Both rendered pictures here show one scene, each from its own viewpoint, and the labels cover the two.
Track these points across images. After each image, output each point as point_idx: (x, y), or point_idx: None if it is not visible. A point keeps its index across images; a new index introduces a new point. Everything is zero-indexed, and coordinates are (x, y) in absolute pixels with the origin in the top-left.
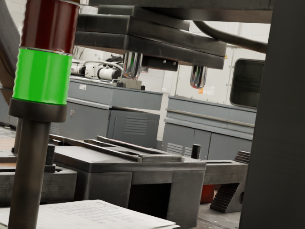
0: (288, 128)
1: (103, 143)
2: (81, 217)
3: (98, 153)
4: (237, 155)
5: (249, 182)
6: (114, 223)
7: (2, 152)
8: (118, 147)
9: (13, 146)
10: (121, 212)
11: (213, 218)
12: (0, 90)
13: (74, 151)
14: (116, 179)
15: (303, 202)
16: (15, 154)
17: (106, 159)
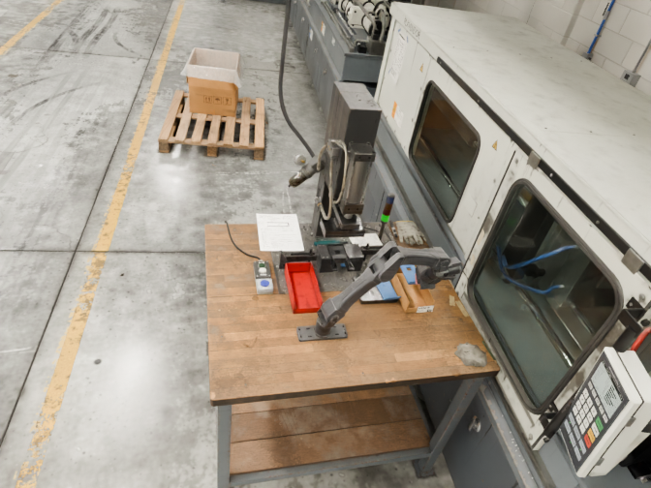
0: None
1: (335, 263)
2: (365, 240)
3: (349, 251)
4: (283, 255)
5: None
6: (360, 237)
7: (336, 331)
8: (335, 258)
9: (329, 333)
10: (355, 241)
11: (301, 261)
12: (344, 316)
13: (355, 253)
14: None
15: None
16: (331, 328)
17: (351, 246)
